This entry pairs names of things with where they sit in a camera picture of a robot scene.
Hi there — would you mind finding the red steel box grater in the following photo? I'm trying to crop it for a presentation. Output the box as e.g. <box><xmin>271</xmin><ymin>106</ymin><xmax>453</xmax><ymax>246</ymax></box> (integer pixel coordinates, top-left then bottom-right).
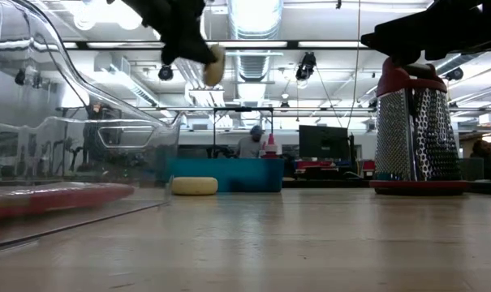
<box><xmin>368</xmin><ymin>56</ymin><xmax>470</xmax><ymax>197</ymax></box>

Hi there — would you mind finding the red crate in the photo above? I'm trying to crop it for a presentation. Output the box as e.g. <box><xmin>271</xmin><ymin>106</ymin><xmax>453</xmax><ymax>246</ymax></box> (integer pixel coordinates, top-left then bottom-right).
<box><xmin>295</xmin><ymin>160</ymin><xmax>336</xmax><ymax>170</ymax></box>

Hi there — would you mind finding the clear plastic container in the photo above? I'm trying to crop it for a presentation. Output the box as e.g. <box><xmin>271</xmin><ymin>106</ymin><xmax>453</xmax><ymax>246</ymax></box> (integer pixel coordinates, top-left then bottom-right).
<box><xmin>0</xmin><ymin>0</ymin><xmax>184</xmax><ymax>252</ymax></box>

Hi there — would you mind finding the black aluminium table frame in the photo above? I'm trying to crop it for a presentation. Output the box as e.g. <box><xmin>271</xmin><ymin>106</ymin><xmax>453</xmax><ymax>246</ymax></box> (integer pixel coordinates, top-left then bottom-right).
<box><xmin>281</xmin><ymin>177</ymin><xmax>491</xmax><ymax>195</ymax></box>

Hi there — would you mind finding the black monitor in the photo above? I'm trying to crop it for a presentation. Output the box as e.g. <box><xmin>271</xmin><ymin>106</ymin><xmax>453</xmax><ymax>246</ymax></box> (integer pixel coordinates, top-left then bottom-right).
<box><xmin>298</xmin><ymin>125</ymin><xmax>351</xmax><ymax>161</ymax></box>

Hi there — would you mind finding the person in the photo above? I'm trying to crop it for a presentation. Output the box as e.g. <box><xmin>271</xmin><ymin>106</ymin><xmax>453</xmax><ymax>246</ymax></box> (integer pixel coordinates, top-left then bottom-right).
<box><xmin>235</xmin><ymin>124</ymin><xmax>266</xmax><ymax>159</ymax></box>

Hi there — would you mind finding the red snack packet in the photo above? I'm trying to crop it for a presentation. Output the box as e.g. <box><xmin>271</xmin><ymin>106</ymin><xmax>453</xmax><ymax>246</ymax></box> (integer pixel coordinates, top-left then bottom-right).
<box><xmin>0</xmin><ymin>182</ymin><xmax>136</xmax><ymax>222</ymax></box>

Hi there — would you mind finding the orange glazed toy donut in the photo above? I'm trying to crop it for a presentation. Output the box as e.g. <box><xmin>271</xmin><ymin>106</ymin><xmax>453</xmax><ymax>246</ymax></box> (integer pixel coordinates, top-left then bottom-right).
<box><xmin>202</xmin><ymin>43</ymin><xmax>226</xmax><ymax>88</ymax></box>

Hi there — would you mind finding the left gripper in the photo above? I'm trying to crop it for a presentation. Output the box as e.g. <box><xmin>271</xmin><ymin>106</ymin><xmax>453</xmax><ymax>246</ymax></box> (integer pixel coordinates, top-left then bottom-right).
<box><xmin>121</xmin><ymin>0</ymin><xmax>218</xmax><ymax>66</ymax></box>

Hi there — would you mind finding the silver ventilation duct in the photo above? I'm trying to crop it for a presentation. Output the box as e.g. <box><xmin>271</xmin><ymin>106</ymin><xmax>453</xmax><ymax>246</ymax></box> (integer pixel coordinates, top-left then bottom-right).
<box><xmin>227</xmin><ymin>0</ymin><xmax>285</xmax><ymax>40</ymax></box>

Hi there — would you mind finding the yellow sponge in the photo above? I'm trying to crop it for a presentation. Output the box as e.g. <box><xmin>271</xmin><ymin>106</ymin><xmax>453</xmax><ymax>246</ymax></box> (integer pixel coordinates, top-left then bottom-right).
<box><xmin>170</xmin><ymin>176</ymin><xmax>219</xmax><ymax>196</ymax></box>

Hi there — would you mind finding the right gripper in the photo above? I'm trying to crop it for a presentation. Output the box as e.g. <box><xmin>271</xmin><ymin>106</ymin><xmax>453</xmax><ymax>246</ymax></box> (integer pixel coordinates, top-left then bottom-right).
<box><xmin>360</xmin><ymin>0</ymin><xmax>491</xmax><ymax>67</ymax></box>

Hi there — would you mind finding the red food colouring bottle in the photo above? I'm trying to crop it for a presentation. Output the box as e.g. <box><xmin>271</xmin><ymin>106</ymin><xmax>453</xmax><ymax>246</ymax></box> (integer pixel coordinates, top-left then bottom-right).
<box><xmin>261</xmin><ymin>133</ymin><xmax>279</xmax><ymax>159</ymax></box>

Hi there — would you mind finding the blue plastic bin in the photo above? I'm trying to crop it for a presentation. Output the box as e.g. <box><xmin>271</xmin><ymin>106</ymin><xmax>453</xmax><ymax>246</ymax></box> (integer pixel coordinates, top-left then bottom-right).
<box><xmin>163</xmin><ymin>157</ymin><xmax>286</xmax><ymax>193</ymax></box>

